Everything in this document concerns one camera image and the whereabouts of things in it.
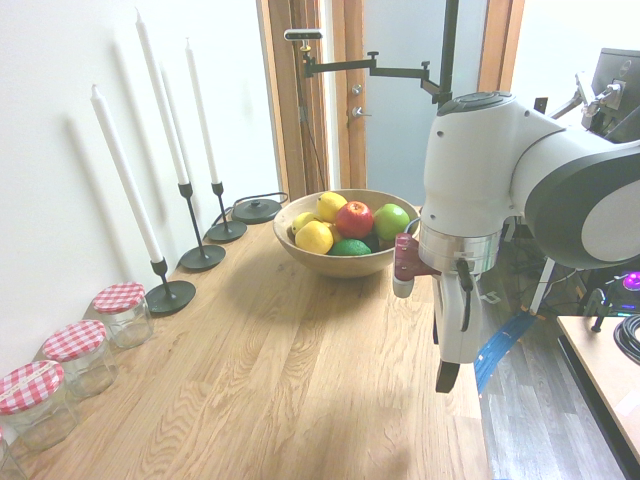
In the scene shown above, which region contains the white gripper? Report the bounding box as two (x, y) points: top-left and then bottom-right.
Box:
(432, 269), (485, 394)

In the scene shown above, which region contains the yellow lemon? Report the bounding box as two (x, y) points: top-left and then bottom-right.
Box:
(291, 211), (321, 236)
(294, 220), (335, 256)
(316, 191), (349, 224)

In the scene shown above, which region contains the blue ribbon strip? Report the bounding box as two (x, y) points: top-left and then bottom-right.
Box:
(472, 309), (536, 397)

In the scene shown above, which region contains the white stand leg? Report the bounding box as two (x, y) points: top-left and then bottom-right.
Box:
(528, 257), (557, 315)

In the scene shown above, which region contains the wooden fruit bowl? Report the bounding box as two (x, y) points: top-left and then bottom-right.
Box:
(272, 188), (423, 279)

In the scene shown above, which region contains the green lime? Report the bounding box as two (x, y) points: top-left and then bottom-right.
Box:
(328, 238), (373, 257)

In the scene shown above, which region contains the wooden robot side table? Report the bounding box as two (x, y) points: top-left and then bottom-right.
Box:
(556, 314), (640, 474)

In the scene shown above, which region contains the green apple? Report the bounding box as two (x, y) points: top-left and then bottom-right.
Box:
(373, 203), (411, 242)

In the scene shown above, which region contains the black table clamp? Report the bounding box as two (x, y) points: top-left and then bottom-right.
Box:
(588, 287), (609, 334)

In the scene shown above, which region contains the red apple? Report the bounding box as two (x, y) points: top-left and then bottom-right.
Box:
(335, 200), (375, 240)

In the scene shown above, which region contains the device with purple light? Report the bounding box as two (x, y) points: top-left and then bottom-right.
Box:
(606, 269), (640, 317)

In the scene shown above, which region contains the black round disc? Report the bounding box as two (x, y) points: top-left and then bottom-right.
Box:
(232, 197), (282, 224)

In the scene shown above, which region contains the tall black candle holder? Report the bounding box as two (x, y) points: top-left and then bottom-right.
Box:
(178, 182), (227, 273)

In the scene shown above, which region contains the frosted glass wooden door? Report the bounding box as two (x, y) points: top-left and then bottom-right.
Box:
(343, 0), (526, 206)

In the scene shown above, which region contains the glass jar red checkered lid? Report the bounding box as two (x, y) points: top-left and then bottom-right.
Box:
(41, 319), (120, 400)
(0, 359), (81, 454)
(92, 282), (155, 350)

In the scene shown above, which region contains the black vertical pole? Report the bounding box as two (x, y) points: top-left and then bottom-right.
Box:
(438, 0), (460, 101)

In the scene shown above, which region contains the black computer monitor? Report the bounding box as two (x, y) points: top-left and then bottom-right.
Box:
(592, 47), (640, 145)

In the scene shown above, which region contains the tallest white taper candle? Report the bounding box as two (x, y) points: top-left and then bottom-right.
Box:
(134, 6), (191, 186)

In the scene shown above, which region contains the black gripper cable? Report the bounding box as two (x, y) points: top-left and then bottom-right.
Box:
(456, 258), (474, 333)

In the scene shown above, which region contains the maroon wrist camera mount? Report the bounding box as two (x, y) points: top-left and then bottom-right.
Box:
(393, 232), (444, 282)

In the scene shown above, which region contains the black coiled cable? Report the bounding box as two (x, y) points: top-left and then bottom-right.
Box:
(612, 313), (640, 364)

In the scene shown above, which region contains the black disc cable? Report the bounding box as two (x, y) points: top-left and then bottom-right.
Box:
(211, 191), (290, 229)

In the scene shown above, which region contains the black hanging camera cable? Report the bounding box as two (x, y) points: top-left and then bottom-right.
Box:
(297, 49), (332, 194)

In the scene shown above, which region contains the wooden door frame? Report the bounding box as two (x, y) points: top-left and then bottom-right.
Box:
(256, 0), (347, 201)

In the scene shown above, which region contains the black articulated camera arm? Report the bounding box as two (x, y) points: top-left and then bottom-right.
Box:
(299, 41), (454, 106)

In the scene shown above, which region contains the grey exterior stereo camera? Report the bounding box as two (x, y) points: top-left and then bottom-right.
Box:
(283, 28), (325, 43)

